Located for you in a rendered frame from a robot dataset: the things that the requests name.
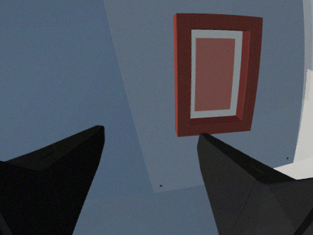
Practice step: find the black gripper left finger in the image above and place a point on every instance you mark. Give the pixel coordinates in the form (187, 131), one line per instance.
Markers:
(42, 192)

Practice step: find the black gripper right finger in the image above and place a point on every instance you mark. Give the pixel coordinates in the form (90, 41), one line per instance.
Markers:
(248, 197)

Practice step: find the dark red picture frame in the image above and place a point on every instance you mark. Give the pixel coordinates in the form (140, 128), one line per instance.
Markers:
(216, 67)

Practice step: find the grey flat square panel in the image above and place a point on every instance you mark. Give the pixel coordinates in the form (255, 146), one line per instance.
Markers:
(143, 34)

